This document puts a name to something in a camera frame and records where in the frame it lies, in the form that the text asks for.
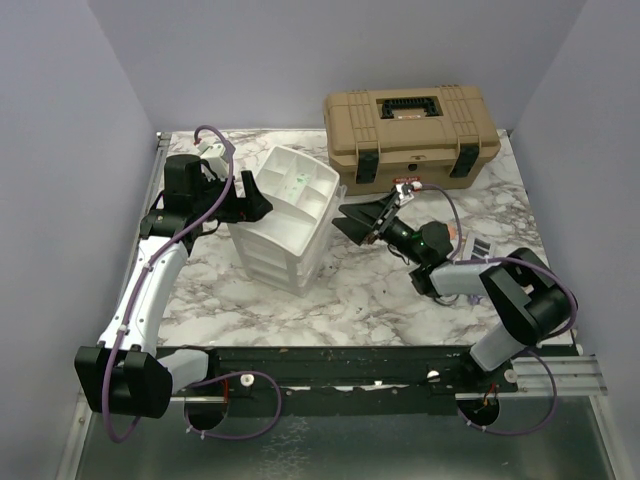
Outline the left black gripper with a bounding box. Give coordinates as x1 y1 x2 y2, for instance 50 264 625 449
195 170 274 223

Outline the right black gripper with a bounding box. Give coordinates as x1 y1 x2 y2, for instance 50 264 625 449
333 189 426 265

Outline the white plastic drawer organizer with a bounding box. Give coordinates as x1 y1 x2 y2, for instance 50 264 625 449
229 146 346 296

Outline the purple eyelash curler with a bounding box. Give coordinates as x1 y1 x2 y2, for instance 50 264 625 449
468 295 482 306

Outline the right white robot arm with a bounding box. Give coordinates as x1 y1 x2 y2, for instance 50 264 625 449
333 192 577 391

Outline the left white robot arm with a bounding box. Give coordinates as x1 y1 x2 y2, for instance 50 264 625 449
74 154 273 418

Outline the eyeshadow palette package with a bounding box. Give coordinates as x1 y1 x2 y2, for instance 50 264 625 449
460 232 495 260

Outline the tan plastic toolbox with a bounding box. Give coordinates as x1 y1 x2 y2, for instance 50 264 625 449
323 85 501 196

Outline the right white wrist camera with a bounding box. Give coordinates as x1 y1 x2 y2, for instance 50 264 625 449
395 182 422 205

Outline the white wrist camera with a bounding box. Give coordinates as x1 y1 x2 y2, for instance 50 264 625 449
196 140 228 179
395 182 422 205

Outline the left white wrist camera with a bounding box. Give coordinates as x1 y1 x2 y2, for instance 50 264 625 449
196 140 228 179

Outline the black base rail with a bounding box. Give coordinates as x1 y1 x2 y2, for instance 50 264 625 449
172 346 517 417

